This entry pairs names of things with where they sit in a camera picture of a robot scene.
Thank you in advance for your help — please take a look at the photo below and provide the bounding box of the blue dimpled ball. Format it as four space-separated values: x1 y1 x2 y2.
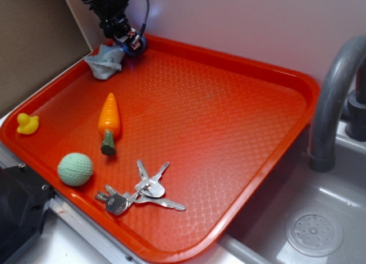
122 35 147 56

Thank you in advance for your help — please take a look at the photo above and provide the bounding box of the green dimpled ball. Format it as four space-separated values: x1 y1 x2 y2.
57 153 93 187

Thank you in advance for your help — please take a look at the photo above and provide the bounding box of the yellow rubber duck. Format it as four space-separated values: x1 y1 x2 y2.
17 113 39 135

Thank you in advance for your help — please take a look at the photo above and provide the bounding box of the red plastic tray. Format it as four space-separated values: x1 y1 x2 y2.
1 36 320 263

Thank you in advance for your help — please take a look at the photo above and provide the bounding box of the grey sink basin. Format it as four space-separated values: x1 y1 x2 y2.
219 131 365 263

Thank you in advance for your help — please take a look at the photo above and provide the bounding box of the black braided cable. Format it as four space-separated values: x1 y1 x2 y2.
134 0 151 39

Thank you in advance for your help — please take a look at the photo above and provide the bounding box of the orange toy carrot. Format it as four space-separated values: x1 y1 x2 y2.
98 93 121 156

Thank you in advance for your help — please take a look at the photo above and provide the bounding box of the grey sink faucet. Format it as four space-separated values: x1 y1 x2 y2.
308 35 365 172

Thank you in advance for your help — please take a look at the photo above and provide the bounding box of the dark faucet handle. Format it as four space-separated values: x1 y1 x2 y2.
345 62 365 142

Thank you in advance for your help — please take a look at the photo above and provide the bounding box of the light green crumpled cloth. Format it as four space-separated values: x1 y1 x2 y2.
83 44 125 81

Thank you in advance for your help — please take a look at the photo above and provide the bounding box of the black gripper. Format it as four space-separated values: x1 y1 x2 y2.
100 17 142 47

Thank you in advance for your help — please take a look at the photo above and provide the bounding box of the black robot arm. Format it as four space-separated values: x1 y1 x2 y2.
81 0 150 56

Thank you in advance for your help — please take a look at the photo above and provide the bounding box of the silver key bunch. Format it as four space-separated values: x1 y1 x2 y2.
95 160 185 215

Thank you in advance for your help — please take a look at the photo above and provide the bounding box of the round sink drain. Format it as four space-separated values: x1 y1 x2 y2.
285 208 344 258

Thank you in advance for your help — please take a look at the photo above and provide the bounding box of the brown cardboard panel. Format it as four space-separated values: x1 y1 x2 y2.
1 0 89 116

